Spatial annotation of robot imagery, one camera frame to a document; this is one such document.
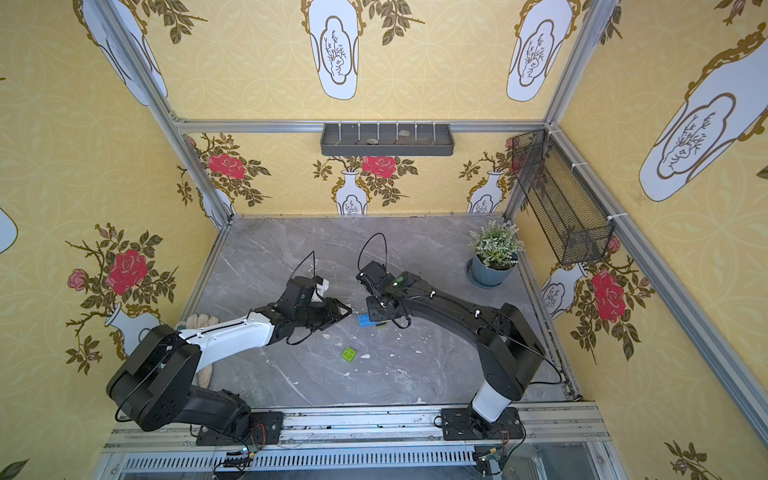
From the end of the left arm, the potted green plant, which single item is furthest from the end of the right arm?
the potted green plant

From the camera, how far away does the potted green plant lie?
0.90 meters

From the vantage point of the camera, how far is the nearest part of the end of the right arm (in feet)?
1.96

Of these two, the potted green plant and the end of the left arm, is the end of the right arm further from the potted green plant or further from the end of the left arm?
the potted green plant

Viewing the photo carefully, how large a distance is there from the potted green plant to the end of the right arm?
363 millimetres
